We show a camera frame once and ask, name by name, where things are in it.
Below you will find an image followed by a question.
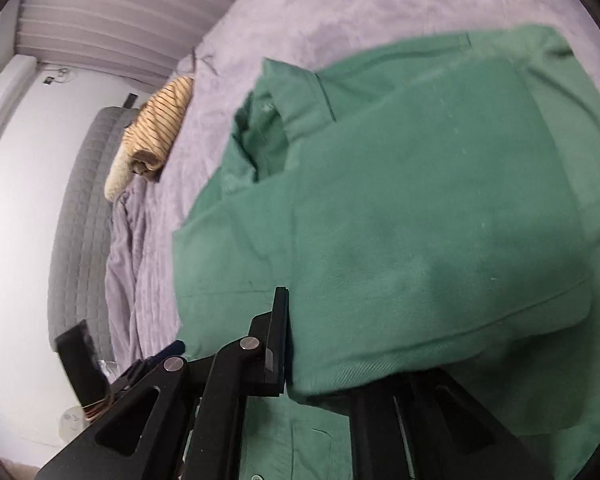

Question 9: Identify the green work jacket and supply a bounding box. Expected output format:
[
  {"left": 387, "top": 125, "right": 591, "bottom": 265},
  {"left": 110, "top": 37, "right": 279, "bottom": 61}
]
[{"left": 172, "top": 25, "right": 600, "bottom": 479}]

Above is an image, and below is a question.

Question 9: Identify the grey quilted headboard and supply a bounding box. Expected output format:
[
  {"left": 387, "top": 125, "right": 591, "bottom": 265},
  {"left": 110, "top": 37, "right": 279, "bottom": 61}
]
[{"left": 47, "top": 106, "right": 137, "bottom": 361}]

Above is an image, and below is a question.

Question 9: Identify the cream knitted pillow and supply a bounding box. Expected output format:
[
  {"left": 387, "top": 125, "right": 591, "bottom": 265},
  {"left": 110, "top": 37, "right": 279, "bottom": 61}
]
[{"left": 104, "top": 144, "right": 133, "bottom": 203}]

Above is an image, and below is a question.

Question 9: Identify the yellow striped folded garment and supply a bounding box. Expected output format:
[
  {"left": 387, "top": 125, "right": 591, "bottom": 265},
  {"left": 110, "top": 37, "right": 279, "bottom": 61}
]
[{"left": 122, "top": 76, "right": 194, "bottom": 180}]

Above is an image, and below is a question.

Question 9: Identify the pleated lilac curtain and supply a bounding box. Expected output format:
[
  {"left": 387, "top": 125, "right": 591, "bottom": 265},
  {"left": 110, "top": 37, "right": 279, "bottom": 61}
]
[{"left": 15, "top": 0, "right": 235, "bottom": 87}]

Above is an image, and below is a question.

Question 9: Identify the lilac plush bed blanket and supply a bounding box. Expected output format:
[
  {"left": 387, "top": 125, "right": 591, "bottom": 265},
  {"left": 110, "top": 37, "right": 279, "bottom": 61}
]
[{"left": 105, "top": 0, "right": 600, "bottom": 366}]

